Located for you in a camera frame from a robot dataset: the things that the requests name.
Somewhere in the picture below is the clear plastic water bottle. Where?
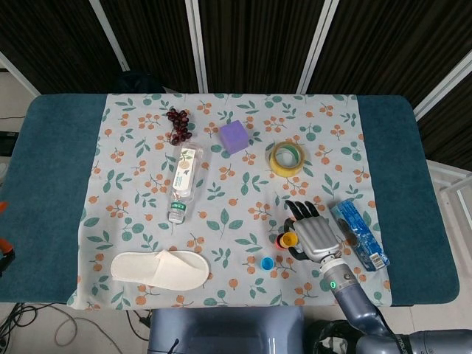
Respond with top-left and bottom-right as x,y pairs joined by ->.
167,144 -> 205,224

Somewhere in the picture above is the floral print tablecloth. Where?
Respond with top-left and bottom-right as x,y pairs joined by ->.
67,92 -> 392,310

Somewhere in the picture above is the black floor cable bundle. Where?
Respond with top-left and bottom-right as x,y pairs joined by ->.
0,302 -> 40,354

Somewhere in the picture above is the orange black clamp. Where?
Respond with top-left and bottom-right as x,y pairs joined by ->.
0,200 -> 16,278

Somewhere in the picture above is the blue biscuit package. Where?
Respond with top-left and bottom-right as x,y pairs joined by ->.
329,200 -> 391,272

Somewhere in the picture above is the dark red grape bunch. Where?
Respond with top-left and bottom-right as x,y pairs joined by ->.
166,108 -> 192,145

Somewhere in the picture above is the grey floor cable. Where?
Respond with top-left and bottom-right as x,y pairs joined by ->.
53,309 -> 125,354

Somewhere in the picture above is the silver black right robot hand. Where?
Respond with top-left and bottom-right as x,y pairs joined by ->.
283,200 -> 344,263

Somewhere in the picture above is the yellow packing tape roll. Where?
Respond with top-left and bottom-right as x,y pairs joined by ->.
268,140 -> 307,177

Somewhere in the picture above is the white metal rack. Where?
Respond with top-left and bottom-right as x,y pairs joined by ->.
427,158 -> 472,237

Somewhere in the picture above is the white screen frame post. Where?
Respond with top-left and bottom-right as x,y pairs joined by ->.
0,51 -> 41,97
185,0 -> 210,93
88,0 -> 131,73
296,0 -> 340,95
412,55 -> 472,121

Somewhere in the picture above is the blue-grey robot torso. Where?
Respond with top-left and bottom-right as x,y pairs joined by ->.
147,306 -> 307,354

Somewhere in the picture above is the teal table cover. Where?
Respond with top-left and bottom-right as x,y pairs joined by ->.
0,94 -> 460,307

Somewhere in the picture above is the white cloth slipper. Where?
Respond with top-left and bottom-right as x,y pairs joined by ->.
110,249 -> 210,291

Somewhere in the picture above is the black plastic bag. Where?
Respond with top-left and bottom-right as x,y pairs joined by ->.
308,319 -> 364,354

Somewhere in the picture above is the purple foam cube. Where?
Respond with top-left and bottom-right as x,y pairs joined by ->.
219,119 -> 250,156

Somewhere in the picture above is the dark padded chair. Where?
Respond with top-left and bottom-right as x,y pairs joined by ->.
112,72 -> 167,95

